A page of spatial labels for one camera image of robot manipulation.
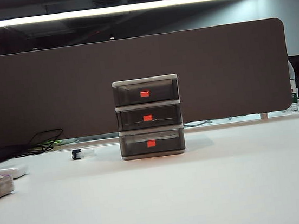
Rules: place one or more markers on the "white drawer cabinet frame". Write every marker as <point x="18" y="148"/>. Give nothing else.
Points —
<point x="144" y="79"/>

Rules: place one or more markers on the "small white flat object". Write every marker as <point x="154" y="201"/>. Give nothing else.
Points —
<point x="87" y="152"/>

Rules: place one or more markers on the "small black clip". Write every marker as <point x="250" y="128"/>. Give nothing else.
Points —
<point x="74" y="154"/>

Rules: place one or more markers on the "brown desk partition panel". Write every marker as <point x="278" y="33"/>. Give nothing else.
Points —
<point x="53" y="88"/>

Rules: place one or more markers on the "long ceiling light strip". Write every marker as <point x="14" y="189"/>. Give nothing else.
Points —
<point x="99" y="11"/>

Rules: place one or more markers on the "green labelled bottle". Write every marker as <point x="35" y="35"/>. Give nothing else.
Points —
<point x="295" y="96"/>

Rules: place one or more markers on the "white earbuds case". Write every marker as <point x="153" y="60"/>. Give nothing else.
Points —
<point x="12" y="172"/>

